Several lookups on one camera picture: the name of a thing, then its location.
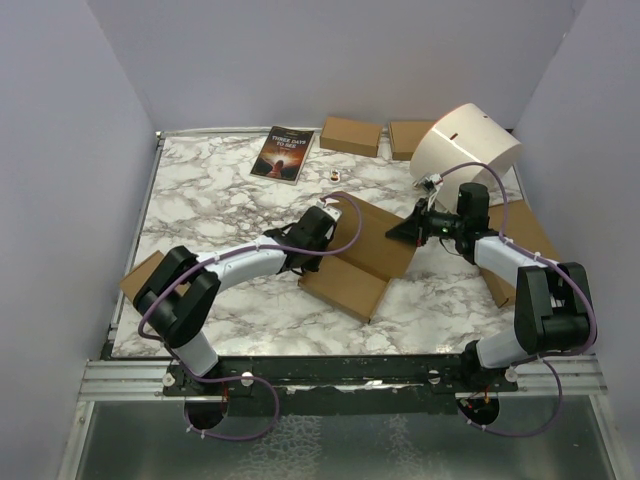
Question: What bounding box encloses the Three Days To See book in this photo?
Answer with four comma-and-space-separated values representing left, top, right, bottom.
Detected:
250, 126, 314, 185

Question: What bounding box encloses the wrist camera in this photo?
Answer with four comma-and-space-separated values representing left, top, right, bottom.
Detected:
315, 199, 342, 222
414, 174, 444, 196

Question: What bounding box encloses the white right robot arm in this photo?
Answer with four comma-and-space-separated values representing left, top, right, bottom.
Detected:
385, 182, 593, 391

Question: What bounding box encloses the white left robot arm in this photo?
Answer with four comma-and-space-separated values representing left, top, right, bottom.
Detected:
129, 202, 341, 395

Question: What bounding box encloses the white cylindrical drum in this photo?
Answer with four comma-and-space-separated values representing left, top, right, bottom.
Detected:
409, 103, 523, 212

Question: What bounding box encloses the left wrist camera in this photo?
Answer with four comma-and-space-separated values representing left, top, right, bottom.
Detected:
315, 199, 342, 222

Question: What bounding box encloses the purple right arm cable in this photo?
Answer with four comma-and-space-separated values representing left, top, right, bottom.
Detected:
434, 162, 599, 439

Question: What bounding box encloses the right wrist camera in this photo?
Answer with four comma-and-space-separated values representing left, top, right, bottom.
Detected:
414, 174, 444, 196

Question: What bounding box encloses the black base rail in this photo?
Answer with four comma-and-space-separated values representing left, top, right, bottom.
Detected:
163, 354, 517, 417

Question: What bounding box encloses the cardboard box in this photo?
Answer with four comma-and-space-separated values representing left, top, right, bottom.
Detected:
298, 192, 416, 323
119, 246, 196, 309
480, 200, 560, 308
388, 121, 435, 161
320, 117, 383, 158

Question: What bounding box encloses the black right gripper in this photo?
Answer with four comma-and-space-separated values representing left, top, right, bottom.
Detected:
386, 198, 465, 248

